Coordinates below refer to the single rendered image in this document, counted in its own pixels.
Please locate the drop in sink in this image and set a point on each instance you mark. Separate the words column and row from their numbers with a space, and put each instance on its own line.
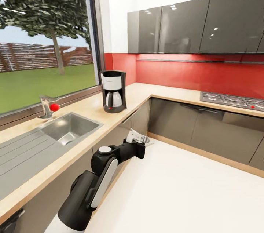
column 24, row 156

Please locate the countertop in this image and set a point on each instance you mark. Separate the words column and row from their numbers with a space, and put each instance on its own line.
column 91, row 108
column 186, row 96

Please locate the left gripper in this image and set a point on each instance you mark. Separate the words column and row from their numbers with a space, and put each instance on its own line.
column 134, row 149

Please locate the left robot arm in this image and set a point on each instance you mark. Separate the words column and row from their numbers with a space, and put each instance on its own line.
column 88, row 188

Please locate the paper coffee filter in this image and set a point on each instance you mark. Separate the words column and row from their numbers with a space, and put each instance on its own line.
column 146, row 144

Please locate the burner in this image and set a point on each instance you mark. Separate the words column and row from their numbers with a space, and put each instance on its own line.
column 233, row 100

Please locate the fixed window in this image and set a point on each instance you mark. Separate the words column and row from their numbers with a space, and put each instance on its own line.
column 48, row 47

